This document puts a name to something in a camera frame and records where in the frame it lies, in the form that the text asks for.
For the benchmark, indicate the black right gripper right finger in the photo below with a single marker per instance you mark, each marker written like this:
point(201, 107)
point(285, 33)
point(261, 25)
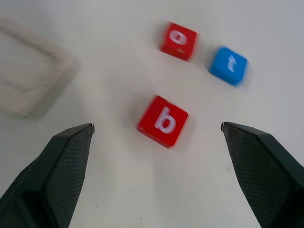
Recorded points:
point(266, 175)

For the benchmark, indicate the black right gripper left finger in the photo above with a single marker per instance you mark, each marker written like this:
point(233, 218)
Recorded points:
point(47, 180)

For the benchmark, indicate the red letter b block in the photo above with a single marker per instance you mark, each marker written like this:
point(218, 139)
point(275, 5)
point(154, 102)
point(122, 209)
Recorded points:
point(164, 121)

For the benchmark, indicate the blue letter t block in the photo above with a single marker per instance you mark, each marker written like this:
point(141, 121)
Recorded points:
point(229, 65)

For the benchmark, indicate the red letter o block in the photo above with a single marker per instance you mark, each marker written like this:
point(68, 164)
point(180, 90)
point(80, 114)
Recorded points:
point(178, 41)

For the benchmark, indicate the long wooden tray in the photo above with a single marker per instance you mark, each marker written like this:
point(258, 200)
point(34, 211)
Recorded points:
point(60, 63)

